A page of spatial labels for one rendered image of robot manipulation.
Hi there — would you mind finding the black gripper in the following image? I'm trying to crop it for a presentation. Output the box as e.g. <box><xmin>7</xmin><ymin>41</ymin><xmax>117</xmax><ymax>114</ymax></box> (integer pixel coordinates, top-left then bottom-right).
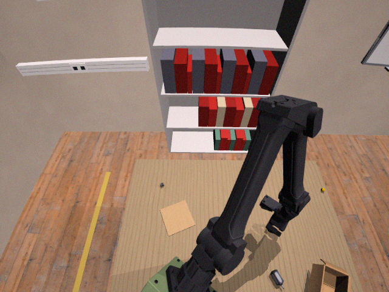
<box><xmin>266</xmin><ymin>212</ymin><xmax>290</xmax><ymax>237</ymax></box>

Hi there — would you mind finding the brown cardboard box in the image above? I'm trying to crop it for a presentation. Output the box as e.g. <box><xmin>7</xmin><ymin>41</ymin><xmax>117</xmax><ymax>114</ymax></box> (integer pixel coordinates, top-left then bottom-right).
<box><xmin>308</xmin><ymin>259</ymin><xmax>351</xmax><ymax>292</ymax></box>

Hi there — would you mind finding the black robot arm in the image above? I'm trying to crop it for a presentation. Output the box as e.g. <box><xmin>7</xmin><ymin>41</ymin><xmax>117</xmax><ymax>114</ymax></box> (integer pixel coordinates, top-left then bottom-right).
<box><xmin>166</xmin><ymin>95</ymin><xmax>323</xmax><ymax>292</ymax></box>

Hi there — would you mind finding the tan mat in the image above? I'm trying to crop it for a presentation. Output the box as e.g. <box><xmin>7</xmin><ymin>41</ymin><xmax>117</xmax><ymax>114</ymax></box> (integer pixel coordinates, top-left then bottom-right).
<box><xmin>160</xmin><ymin>200</ymin><xmax>195</xmax><ymax>236</ymax></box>

